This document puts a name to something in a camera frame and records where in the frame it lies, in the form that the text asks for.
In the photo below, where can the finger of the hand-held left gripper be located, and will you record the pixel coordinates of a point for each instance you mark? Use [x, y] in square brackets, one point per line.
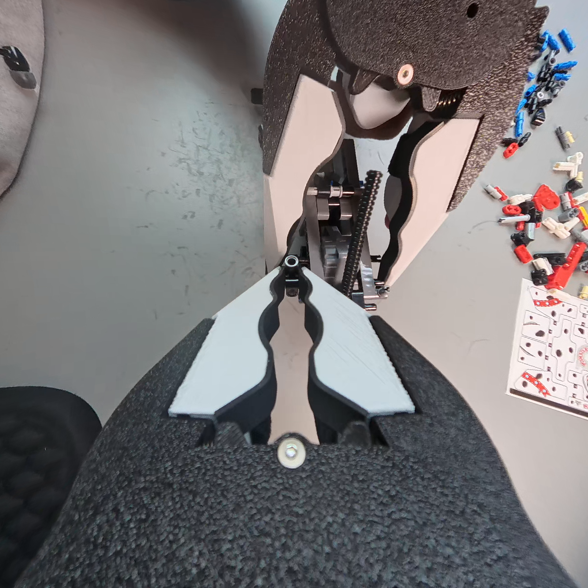
[436, 174]
[294, 138]

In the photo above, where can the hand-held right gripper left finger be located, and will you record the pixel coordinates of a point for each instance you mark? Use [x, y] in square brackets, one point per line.
[216, 367]

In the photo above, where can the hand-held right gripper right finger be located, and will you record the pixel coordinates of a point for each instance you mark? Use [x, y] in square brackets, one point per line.
[367, 367]

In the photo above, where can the grey black toy chassis model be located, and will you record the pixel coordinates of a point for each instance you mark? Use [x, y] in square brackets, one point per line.
[363, 216]

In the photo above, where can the pile of blue black pins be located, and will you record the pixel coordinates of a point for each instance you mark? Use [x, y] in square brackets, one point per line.
[519, 120]

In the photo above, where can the small black connector piece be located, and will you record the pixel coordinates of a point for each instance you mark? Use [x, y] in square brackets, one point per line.
[291, 278]

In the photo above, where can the light grey tube piece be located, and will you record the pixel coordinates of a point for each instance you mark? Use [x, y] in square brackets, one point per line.
[291, 262]

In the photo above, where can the pile of red white pieces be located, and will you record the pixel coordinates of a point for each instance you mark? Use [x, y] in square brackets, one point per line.
[546, 197]

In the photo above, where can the white sticker sheet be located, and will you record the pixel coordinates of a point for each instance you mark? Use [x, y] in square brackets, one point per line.
[533, 330]

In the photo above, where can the black mesh pad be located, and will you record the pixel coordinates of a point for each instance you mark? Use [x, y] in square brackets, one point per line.
[27, 459]

